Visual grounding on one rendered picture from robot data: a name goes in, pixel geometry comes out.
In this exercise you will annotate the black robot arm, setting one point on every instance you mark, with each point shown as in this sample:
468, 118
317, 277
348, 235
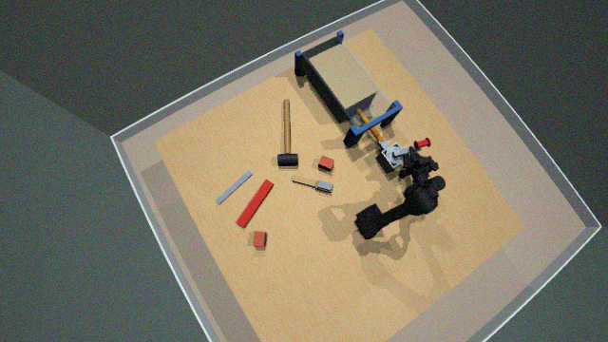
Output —
420, 198

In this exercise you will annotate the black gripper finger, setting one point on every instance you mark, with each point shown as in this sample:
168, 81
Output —
414, 156
407, 162

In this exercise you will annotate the dark blue rectangular frame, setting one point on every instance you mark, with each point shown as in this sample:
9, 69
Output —
383, 120

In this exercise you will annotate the wooden-handled mallet with black head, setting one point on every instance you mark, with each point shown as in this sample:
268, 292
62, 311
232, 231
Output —
287, 158

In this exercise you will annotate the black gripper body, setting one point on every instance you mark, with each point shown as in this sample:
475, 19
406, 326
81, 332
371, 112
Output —
417, 170

